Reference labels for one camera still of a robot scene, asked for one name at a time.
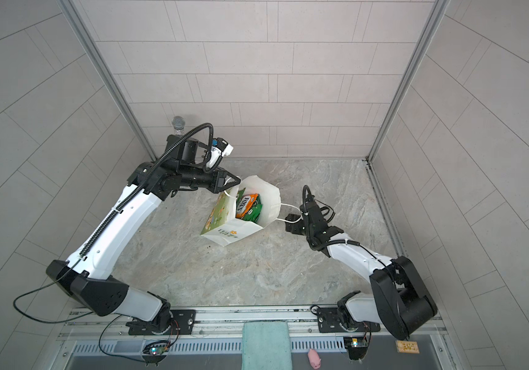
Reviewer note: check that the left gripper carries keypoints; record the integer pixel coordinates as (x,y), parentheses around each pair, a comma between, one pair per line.
(218,176)

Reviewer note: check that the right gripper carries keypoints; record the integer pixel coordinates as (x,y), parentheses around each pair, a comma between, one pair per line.
(294,223)

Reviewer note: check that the white paper bag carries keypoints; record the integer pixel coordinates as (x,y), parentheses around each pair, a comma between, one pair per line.
(223,228)

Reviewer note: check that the orange Fox's fruits candy bag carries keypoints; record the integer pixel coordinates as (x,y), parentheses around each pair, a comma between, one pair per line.
(244,204)

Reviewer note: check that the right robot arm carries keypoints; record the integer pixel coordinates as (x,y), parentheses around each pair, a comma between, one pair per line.
(400,300)

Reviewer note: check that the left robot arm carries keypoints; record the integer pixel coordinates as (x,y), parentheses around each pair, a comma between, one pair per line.
(86,275)

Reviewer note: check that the glitter bottle grey cap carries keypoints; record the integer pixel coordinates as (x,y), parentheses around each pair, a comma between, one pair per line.
(178,124)

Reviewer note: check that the teal cloth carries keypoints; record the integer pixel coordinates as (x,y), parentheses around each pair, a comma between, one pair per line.
(266,345)

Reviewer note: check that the right circuit board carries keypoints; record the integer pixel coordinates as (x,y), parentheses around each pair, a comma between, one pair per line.
(356,347)

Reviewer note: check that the circuit board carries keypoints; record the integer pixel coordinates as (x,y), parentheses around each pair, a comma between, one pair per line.
(153,353)
(356,347)

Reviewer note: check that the pink pig toy front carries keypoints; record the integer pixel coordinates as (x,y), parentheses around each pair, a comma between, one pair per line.
(314,359)

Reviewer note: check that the left circuit board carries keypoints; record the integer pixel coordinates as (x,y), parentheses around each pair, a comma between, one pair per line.
(153,353)

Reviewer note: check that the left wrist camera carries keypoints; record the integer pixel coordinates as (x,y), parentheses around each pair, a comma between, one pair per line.
(220,148)

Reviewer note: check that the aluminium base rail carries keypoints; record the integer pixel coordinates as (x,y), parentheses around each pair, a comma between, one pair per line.
(209,322)

